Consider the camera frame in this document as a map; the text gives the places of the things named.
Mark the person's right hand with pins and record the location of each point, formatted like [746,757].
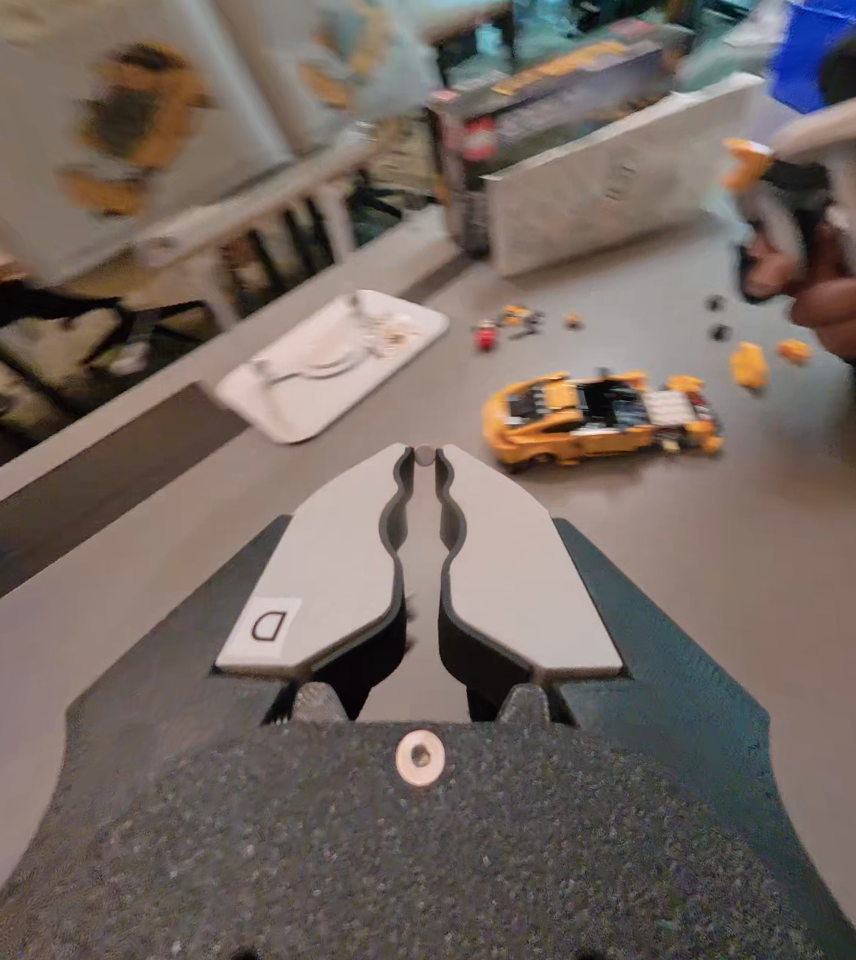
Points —
[833,307]

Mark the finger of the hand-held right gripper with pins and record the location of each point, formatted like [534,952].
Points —
[833,124]

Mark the white book stand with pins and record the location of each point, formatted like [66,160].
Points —
[308,382]

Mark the lego instruction booklet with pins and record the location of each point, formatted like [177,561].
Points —
[97,112]

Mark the yellow lego fender piece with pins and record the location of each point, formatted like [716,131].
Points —
[747,161]

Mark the lego sticker sheet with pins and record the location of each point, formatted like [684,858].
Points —
[390,334]

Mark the black lego box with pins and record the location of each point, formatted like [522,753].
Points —
[548,97]

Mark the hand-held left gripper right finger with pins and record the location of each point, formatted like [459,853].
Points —
[533,592]

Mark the yellow lego car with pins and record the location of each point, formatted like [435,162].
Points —
[600,420]

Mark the yellow lego side panel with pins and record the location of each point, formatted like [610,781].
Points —
[749,365]

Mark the small yellow lego assembly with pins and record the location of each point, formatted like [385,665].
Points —
[794,350]

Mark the red lego minifigure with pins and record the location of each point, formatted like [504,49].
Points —
[485,339]

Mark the pile of small lego pieces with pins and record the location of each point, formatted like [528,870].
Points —
[521,319]

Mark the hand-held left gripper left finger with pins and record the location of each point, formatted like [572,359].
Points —
[315,585]

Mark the black office chair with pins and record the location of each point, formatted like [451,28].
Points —
[45,307]

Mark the white printed paper bag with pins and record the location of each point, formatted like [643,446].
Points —
[608,187]

